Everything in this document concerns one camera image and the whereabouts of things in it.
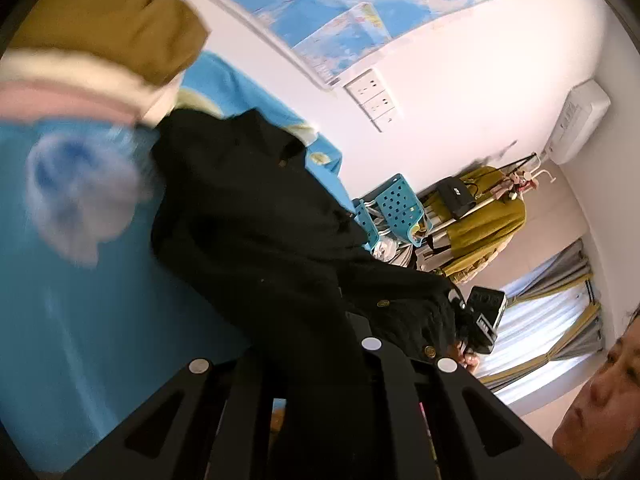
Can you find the person's right hand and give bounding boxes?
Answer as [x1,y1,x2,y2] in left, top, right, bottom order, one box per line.
[451,341,482,374]

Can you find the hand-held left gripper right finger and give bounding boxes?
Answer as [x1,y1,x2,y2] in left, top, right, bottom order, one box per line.
[346,311,582,480]

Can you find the olive folded garment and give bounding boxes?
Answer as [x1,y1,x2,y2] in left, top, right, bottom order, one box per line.
[7,0,210,88]

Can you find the white plastic bags bundle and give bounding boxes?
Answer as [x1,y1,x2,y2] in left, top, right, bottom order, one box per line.
[372,240,421,268]

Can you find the teal plastic storage rack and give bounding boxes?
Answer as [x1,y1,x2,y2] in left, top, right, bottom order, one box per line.
[352,173,426,256]

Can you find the white air conditioner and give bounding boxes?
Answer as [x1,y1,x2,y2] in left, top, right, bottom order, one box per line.
[544,80,612,166]

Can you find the black bag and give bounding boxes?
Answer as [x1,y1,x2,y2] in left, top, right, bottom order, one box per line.
[436,177,476,221]

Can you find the blue floral bedsheet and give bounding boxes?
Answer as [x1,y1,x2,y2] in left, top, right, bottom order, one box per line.
[0,52,361,476]

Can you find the pink folded garment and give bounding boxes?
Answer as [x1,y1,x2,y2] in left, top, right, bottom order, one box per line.
[0,82,141,126]

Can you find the black garment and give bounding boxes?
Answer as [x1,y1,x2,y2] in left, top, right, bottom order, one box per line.
[150,108,471,480]

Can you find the colourful wall map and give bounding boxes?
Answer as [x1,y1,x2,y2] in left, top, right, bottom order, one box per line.
[170,0,507,92]

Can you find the grey yellow curtain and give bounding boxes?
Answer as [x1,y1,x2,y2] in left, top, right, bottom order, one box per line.
[502,239,593,306]
[477,302,607,393]

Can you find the person's head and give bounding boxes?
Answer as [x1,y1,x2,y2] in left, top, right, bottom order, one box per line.
[552,305,640,480]

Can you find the white wall data socket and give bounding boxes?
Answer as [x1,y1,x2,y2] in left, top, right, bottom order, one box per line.
[372,108,402,133]

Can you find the white sheer curtain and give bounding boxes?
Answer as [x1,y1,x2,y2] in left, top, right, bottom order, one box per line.
[475,285,601,406]

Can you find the olive hanging coat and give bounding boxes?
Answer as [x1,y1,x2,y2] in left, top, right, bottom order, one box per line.
[422,166,527,281]

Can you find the cream folded garment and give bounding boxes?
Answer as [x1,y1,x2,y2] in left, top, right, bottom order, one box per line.
[0,49,183,126]

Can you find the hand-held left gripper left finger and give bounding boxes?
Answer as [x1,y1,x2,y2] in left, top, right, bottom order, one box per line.
[65,352,287,480]

